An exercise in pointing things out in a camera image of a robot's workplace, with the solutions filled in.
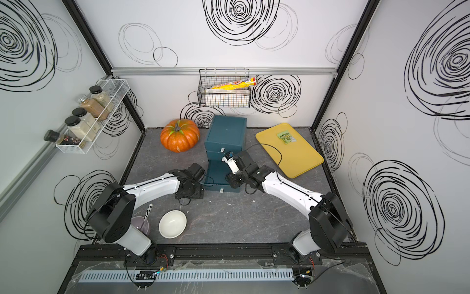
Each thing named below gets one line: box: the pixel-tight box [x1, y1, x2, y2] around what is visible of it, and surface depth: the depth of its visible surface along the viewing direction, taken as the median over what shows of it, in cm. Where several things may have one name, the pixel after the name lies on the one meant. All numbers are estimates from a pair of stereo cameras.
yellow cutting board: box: [255, 122, 325, 179], surface depth 116 cm
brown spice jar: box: [77, 94, 110, 122], surface depth 74 cm
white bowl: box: [158, 209, 188, 239], surface depth 82 cm
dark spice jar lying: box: [43, 129, 82, 146], surface depth 62 cm
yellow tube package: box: [205, 76, 258, 91], surface depth 88 cm
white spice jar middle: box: [71, 107, 101, 135], surface depth 69 cm
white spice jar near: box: [64, 115, 97, 143], surface depth 67 cm
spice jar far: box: [89, 85, 112, 111], surface depth 77 cm
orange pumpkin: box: [159, 118, 201, 154], surface depth 103 cm
